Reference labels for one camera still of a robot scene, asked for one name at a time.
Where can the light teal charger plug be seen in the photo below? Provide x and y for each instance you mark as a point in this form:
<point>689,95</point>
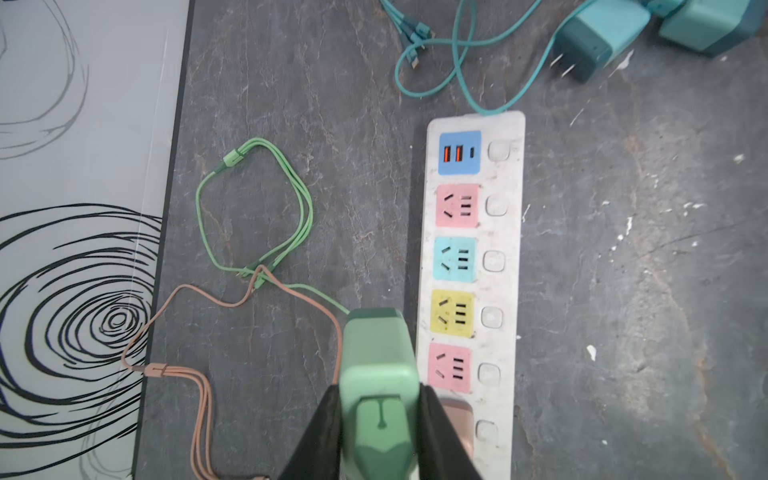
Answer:
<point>712,27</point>

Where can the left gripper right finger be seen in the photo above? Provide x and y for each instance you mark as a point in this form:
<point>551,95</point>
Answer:
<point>440,453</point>

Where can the pink charger plug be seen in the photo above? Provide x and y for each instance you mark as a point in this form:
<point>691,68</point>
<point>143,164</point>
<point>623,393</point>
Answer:
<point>461,417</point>

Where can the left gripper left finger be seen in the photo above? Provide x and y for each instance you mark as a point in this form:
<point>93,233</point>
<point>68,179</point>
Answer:
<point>318,453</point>

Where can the white multicolour power strip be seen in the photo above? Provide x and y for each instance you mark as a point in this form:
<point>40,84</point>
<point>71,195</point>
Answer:
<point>466,327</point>

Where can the light green charger plug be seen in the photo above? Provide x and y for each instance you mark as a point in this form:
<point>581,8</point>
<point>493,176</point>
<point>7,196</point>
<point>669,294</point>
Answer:
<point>379,388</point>

